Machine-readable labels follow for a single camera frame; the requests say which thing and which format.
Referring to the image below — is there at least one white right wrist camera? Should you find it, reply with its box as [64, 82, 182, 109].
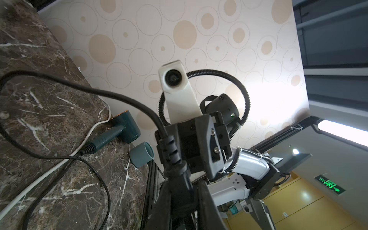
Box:
[158, 60, 202, 124]

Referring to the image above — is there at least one white power strip cable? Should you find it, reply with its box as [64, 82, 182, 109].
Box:
[0, 99, 112, 220]

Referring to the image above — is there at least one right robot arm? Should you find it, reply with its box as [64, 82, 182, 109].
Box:
[146, 62, 311, 230]

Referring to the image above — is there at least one green dryer black power cord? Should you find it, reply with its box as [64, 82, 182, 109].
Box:
[0, 70, 196, 230]

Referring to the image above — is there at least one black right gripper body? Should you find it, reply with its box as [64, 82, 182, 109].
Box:
[155, 111, 232, 180]

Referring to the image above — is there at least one green blow dryer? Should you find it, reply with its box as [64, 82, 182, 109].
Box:
[78, 110, 141, 156]

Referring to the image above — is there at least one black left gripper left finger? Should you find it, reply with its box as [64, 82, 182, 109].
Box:
[144, 181, 172, 230]

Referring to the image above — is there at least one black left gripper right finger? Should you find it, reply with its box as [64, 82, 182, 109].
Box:
[197, 180, 227, 230]

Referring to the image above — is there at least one teal ceramic cup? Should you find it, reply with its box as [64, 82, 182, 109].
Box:
[129, 142, 154, 168]

